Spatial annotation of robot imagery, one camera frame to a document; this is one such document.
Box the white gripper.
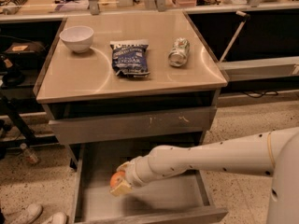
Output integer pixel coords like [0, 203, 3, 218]
[110, 156, 162, 197]

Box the orange fruit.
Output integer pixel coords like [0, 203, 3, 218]
[110, 171, 125, 188]

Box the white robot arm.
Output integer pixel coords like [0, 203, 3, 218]
[110, 127, 299, 224]

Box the open middle drawer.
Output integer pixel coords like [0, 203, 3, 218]
[70, 133, 227, 224]

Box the closed top drawer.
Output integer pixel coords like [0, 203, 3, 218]
[49, 106, 217, 145]

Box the grey drawer cabinet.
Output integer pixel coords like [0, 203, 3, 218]
[34, 11, 227, 164]

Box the white sneaker right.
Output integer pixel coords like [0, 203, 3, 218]
[42, 212, 67, 224]

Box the white sneaker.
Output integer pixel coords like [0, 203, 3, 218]
[4, 203, 43, 224]
[42, 212, 67, 224]

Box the plastic water bottle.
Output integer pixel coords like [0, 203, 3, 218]
[20, 143, 39, 164]

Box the white sneaker left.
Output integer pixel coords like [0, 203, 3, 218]
[4, 203, 43, 224]

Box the blue chip bag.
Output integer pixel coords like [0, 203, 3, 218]
[110, 39, 150, 77]

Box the crushed soda can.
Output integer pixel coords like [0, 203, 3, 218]
[168, 37, 190, 67]

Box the white bowl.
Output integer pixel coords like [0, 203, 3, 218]
[59, 26, 94, 53]

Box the black bag on shelf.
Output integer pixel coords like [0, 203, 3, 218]
[4, 41, 46, 70]

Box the black cable on floor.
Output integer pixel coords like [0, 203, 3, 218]
[242, 90, 279, 99]

